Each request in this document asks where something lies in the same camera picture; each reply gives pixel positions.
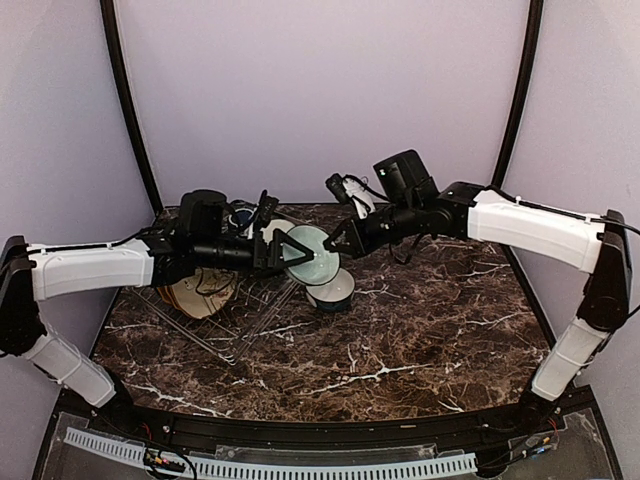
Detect white lower ceramic bowl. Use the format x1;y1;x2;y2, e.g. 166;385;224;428
306;269;356;313

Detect wire dish rack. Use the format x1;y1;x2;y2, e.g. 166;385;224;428
132;273;301;365

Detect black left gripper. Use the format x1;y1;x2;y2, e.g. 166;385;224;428
194;229;315;282

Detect white slotted cable duct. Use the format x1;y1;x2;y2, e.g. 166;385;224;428
64;427;477;479

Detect dark blue ceramic mug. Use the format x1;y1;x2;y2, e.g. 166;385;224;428
227;208;255;236

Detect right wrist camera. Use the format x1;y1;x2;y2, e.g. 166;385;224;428
325;173;376;219

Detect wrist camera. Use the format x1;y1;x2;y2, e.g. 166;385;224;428
325;173;376;219
178;188;280;241

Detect black aluminium front rail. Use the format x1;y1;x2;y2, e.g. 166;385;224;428
52;387;605;453

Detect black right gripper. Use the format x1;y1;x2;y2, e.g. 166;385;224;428
323;196;422;259

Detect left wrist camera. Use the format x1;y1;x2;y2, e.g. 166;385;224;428
178;188;280;241

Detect white ribbed ceramic mug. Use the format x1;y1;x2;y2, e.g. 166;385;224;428
260;219;295;244

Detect green ribbed ceramic bowl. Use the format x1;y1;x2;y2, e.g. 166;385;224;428
285;225;340;286

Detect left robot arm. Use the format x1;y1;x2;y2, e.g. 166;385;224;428
1;225;341;436

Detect cream bird pattern plate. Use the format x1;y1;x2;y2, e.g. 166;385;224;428
168;267;238;320

